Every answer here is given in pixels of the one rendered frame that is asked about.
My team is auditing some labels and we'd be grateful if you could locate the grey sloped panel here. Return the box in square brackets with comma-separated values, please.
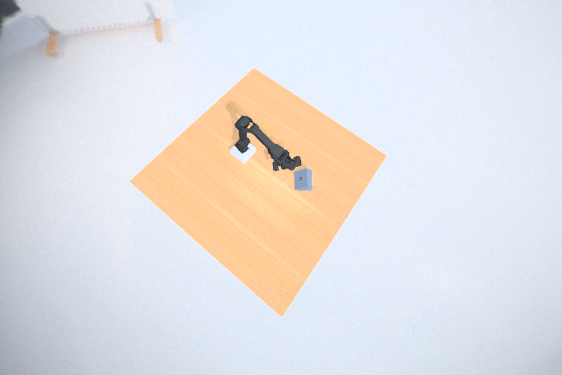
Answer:
[294, 168, 313, 191]

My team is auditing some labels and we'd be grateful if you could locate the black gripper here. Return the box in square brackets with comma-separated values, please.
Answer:
[272, 156, 301, 171]

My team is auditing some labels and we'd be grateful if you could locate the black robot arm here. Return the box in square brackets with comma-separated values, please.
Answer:
[234, 115, 297, 171]

